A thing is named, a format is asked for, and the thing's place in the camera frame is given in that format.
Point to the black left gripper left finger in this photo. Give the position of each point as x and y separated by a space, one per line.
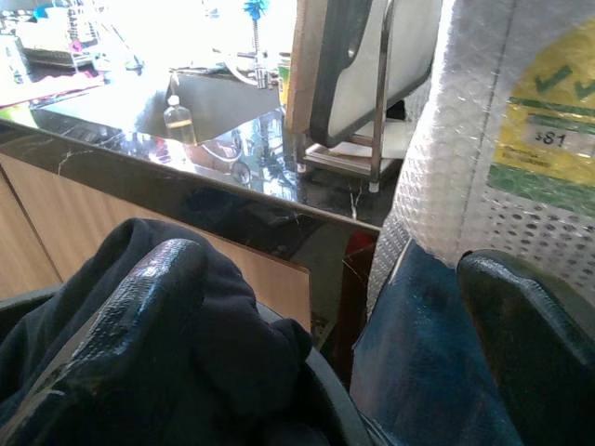
135 320

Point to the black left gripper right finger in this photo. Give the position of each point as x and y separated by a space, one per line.
534 334

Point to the dark navy garment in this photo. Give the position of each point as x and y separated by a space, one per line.
223 353

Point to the wooden kitchen cabinet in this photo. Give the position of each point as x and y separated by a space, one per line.
93 232

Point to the blue protective corner sheet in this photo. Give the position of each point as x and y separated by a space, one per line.
418 353

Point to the clear oil bottle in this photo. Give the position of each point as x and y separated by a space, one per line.
178 120

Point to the yellow green energy label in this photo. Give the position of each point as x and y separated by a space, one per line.
548 121

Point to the stainless steel kitchen sink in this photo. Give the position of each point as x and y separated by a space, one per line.
218 100

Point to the metal cutting board rack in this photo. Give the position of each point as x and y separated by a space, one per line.
367 139

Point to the dish drying rack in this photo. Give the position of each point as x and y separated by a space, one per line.
56 39

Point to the chrome kitchen faucet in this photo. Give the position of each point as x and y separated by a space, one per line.
259 56

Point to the wooden cutting board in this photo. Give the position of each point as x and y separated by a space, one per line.
302 65

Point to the black white cutting board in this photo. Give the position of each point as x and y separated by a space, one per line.
367 60

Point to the blue bottle brush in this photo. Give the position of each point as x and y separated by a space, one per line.
256 10

